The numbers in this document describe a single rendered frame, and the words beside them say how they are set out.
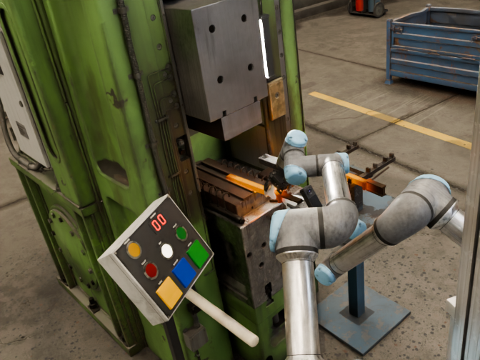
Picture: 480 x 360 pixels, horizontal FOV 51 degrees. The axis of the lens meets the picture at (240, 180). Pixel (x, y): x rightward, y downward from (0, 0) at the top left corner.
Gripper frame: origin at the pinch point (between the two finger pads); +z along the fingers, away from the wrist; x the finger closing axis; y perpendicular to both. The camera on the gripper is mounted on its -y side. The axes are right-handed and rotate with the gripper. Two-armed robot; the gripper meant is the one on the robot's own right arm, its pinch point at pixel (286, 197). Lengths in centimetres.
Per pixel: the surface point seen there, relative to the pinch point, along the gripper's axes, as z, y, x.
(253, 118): 16.4, -29.1, 3.4
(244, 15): 16, -68, 6
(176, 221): 8.3, -10.8, -44.8
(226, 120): 16.4, -33.4, -9.9
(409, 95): 151, 100, 340
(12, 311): 171, 98, -86
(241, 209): 17.2, 6.9, -9.4
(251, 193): 17.2, 2.5, -3.2
